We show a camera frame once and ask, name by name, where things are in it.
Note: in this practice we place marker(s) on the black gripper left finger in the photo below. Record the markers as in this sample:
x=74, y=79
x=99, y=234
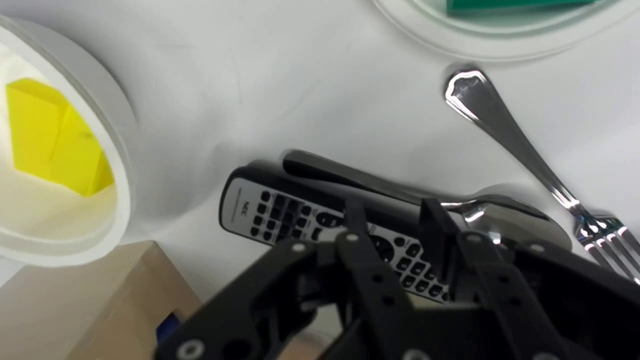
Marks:
x=301, y=293

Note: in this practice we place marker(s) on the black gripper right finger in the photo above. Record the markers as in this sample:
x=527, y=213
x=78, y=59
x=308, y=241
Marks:
x=533, y=300

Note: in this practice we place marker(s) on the black remote control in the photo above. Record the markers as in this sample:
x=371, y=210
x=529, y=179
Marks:
x=287, y=213

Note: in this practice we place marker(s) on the silver fork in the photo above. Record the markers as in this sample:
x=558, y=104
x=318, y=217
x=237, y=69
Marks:
x=520, y=147

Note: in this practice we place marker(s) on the wooden shape sorter box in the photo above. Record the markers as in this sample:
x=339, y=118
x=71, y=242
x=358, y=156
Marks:
x=81, y=307

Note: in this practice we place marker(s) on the white bowl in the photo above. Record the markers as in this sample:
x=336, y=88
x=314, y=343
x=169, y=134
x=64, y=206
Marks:
x=113, y=133

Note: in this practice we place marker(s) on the white plate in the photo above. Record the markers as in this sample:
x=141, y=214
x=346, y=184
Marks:
x=507, y=36

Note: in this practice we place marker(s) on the yellow block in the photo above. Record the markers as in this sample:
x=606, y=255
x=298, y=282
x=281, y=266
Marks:
x=56, y=137

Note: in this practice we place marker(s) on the green block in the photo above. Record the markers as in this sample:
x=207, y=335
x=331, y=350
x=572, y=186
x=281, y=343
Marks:
x=520, y=7

